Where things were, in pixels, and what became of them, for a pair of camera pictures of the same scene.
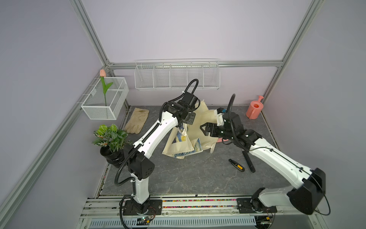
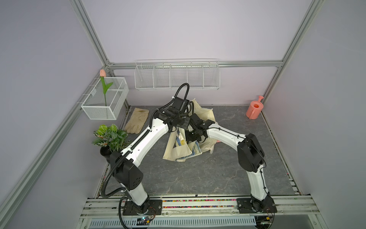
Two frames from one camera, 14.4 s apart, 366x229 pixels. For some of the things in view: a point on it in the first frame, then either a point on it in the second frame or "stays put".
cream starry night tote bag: (187, 139) stays put
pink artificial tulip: (103, 74) stays put
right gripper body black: (221, 132) → (191, 135)
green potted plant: (113, 141) stays put
